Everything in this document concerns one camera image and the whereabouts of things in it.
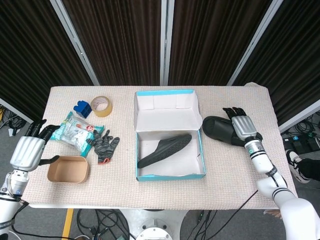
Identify brown paper tray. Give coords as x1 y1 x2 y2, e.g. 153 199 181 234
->
46 155 90 184

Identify grey metal partition rail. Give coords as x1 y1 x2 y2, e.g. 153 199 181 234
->
0 97 41 129
278 99 320 134

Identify black rubber slipper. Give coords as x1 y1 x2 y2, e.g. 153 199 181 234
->
201 115 264 148
137 133 193 169

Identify beige woven tablecloth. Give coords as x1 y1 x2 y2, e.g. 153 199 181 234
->
21 81 300 211

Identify floor cables and plugs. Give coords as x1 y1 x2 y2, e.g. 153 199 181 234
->
0 104 27 138

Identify teal wet wipes pack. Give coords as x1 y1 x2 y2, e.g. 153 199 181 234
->
49 111 105 158

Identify white black sneaker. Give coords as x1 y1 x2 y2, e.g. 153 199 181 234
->
285 149 311 185

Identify brown packing tape roll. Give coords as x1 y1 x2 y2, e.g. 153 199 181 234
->
90 95 113 118

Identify floor electronics with cables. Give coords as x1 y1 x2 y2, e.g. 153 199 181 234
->
281 112 320 158

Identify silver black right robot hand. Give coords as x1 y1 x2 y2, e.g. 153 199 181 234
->
222 106 258 141

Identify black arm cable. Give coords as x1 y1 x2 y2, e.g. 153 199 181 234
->
231 188 259 217

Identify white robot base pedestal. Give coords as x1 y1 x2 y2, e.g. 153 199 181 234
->
119 208 189 240

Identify blue plastic block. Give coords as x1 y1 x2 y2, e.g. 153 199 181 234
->
73 100 92 119

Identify black trouser leg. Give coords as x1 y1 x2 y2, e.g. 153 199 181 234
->
297 158 320 181

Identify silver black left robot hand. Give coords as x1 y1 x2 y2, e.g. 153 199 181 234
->
9 119 61 173

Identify grey metal partition post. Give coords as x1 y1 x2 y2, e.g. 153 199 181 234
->
159 0 175 86
226 0 285 86
49 0 101 86

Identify blue shoe box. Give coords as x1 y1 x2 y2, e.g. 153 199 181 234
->
133 89 208 183

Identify yellow floor tape strip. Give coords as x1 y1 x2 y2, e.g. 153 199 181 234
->
60 208 75 240

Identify black cable bundle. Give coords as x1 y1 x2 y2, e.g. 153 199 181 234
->
183 209 219 240
75 209 131 240

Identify grey knitted work glove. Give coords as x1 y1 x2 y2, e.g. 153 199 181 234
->
86 129 121 165

